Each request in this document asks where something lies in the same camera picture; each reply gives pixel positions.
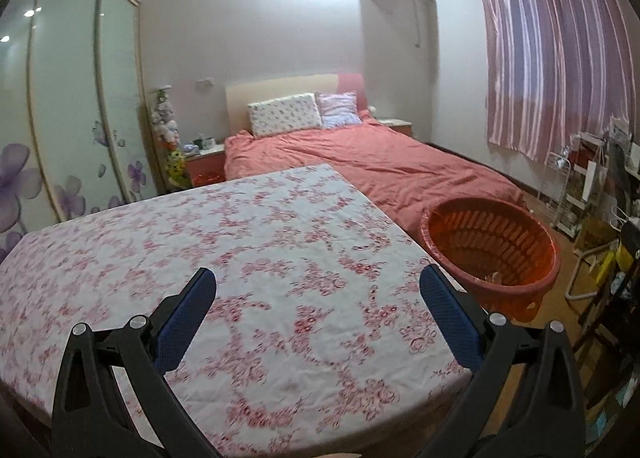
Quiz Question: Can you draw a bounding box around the white paper bag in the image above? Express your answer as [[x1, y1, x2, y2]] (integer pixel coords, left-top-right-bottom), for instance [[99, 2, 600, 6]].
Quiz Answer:
[[484, 271, 503, 285]]

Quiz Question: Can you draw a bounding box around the small orange trash bin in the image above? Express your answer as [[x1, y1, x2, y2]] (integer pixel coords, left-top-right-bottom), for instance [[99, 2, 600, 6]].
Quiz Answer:
[[192, 172, 226, 188]]

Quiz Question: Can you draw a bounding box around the orange plastic basket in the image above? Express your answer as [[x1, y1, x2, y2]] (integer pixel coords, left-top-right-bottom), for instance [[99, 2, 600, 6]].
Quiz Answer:
[[421, 197, 561, 322]]

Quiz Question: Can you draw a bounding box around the floral pink tablecloth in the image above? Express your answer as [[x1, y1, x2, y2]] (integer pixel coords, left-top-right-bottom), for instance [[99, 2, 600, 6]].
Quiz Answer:
[[1, 165, 470, 457]]

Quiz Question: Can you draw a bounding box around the salmon pink duvet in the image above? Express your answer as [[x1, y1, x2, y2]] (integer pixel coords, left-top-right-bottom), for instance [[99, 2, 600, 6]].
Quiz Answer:
[[224, 119, 526, 241]]

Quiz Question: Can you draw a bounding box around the left bedside table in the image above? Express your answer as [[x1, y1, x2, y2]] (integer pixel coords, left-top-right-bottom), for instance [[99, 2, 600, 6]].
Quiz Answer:
[[186, 145, 226, 185]]

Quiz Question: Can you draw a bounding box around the bedside table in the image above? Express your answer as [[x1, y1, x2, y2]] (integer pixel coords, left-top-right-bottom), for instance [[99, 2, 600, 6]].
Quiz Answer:
[[186, 145, 226, 185], [378, 119, 413, 137]]

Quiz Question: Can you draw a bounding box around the plush toy flower stack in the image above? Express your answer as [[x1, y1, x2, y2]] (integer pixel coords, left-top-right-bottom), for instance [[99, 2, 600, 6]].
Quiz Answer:
[[150, 86, 191, 191]]

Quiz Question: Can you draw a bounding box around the right bedside table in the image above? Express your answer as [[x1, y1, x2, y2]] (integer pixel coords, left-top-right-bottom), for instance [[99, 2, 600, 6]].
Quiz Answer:
[[378, 119, 413, 137]]

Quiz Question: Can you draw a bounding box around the floral sliding wardrobe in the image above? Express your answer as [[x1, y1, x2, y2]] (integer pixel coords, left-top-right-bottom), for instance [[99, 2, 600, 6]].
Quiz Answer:
[[1, 0, 160, 253]]

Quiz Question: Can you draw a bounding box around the beige pink headboard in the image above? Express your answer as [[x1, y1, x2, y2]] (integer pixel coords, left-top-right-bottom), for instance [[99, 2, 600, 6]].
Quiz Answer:
[[224, 72, 369, 136]]

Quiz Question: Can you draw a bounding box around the floral white pillow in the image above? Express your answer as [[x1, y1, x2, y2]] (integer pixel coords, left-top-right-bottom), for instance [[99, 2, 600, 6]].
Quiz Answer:
[[247, 92, 322, 137]]

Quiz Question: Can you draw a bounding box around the striped pink pillow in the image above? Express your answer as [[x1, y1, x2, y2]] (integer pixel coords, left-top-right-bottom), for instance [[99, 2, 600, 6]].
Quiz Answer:
[[316, 92, 362, 129]]

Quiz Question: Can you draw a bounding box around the pink striped curtain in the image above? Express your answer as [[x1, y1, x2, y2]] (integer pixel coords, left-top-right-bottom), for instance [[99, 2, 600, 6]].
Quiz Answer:
[[482, 0, 639, 162]]

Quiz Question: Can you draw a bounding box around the white wire shelf rack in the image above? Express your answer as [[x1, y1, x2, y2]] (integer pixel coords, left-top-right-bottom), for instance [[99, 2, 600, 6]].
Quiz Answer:
[[537, 132, 608, 240]]

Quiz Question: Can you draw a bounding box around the wall socket plate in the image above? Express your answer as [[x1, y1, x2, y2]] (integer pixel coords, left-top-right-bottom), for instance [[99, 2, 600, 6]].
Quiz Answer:
[[195, 77, 215, 88]]

